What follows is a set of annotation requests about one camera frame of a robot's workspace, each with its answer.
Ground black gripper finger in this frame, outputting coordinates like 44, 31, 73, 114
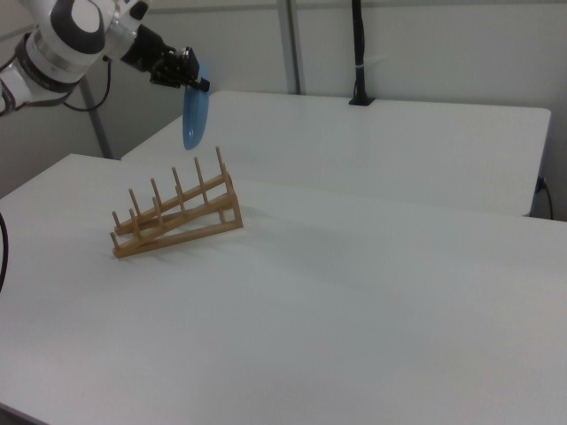
176, 75, 212, 93
176, 44, 202, 83

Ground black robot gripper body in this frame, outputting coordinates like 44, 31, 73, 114
120, 24, 183, 86

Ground blue round plate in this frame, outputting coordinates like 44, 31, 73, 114
181, 57, 213, 152

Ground wooden plate rack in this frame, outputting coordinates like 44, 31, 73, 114
109, 145, 246, 260

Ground grey metal support leg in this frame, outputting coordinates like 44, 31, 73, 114
78, 82, 113, 159

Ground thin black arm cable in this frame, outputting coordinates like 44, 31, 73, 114
61, 55, 113, 112

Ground grey partition frame post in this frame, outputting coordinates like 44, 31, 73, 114
277, 0, 307, 96

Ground black camera pole with clamp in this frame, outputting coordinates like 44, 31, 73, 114
347, 0, 377, 107

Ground thick black cable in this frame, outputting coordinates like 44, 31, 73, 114
0, 212, 11, 294

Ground black cable with blue plug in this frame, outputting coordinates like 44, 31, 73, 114
535, 175, 555, 220

